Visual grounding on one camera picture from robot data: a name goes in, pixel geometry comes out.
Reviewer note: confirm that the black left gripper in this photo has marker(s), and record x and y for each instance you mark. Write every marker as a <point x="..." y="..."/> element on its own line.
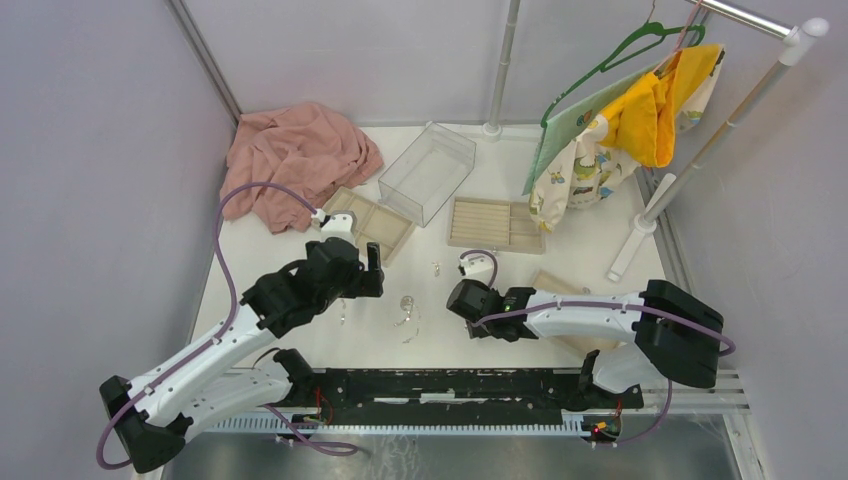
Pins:
<point x="366" y="283"/>

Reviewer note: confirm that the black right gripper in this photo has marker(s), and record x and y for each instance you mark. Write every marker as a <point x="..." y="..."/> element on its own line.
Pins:
<point x="477" y="332"/>

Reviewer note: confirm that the beige compartment tray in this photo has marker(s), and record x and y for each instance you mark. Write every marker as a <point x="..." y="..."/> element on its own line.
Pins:
<point x="374" y="223"/>

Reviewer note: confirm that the beige ring roll tray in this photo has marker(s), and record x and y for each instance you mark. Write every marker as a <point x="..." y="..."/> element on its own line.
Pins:
<point x="494" y="225"/>

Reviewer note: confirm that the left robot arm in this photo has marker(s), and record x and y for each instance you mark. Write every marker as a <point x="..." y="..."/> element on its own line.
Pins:
<point x="154" y="415"/>

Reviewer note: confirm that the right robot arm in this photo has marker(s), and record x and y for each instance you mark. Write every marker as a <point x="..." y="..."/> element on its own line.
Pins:
<point x="660" y="332"/>

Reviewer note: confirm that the beige open flat tray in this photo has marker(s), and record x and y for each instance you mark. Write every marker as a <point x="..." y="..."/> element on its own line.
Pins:
<point x="578" y="345"/>

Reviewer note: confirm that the clear acrylic box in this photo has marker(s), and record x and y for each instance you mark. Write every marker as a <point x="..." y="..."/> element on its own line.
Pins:
<point x="425" y="176"/>

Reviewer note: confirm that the pink crumpled cloth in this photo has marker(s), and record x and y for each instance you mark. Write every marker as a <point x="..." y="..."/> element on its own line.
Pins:
<point x="308" y="148"/>

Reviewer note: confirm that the cream cartoon print garment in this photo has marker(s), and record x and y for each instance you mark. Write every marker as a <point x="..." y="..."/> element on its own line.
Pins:
<point x="582" y="174"/>

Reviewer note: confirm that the green cartoon print cloth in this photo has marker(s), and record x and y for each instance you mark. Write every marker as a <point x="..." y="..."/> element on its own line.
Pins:
<point x="558" y="129"/>

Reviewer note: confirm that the yellow garment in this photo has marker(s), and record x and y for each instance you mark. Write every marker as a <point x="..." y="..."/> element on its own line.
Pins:
<point x="645" y="120"/>

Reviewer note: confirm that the green hanger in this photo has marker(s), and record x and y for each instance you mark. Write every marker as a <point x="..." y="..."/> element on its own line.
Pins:
<point x="649" y="29"/>

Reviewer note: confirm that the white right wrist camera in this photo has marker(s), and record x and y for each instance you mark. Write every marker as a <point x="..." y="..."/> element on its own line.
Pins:
<point x="475" y="266"/>

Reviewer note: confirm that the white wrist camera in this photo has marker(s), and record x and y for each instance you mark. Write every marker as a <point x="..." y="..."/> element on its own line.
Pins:
<point x="338" y="225"/>
<point x="475" y="266"/>

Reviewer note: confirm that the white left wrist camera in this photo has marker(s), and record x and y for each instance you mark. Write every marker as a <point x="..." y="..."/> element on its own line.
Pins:
<point x="338" y="225"/>

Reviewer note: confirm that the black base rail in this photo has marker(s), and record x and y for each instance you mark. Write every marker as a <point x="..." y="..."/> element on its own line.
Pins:
<point x="454" y="397"/>

